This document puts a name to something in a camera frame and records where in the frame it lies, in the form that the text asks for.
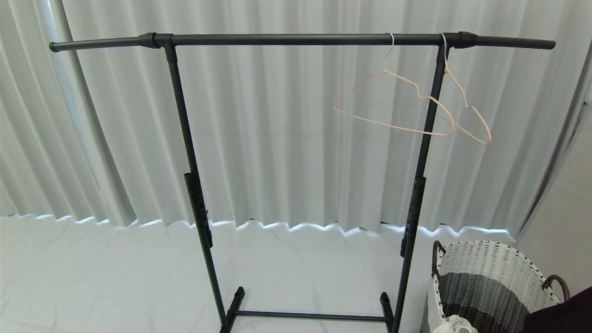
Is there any white curtain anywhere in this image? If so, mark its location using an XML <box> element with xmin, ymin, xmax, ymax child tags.
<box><xmin>0</xmin><ymin>0</ymin><xmax>592</xmax><ymax>239</ymax></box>

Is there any pink clothes hanger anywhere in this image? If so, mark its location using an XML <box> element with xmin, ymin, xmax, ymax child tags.
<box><xmin>334</xmin><ymin>33</ymin><xmax>456</xmax><ymax>137</ymax></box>
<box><xmin>439</xmin><ymin>33</ymin><xmax>492</xmax><ymax>146</ymax></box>

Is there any black clothes rack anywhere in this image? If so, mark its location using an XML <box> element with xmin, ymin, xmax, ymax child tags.
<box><xmin>49</xmin><ymin>31</ymin><xmax>556</xmax><ymax>333</ymax></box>

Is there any black T-shirt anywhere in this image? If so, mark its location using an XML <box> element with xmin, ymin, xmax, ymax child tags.
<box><xmin>519</xmin><ymin>286</ymin><xmax>592</xmax><ymax>333</ymax></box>

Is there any cream printed garment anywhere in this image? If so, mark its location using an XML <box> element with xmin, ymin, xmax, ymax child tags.
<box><xmin>432</xmin><ymin>314</ymin><xmax>479</xmax><ymax>333</ymax></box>

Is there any white laundry basket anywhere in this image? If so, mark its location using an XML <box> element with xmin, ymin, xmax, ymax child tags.
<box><xmin>431</xmin><ymin>240</ymin><xmax>571</xmax><ymax>333</ymax></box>

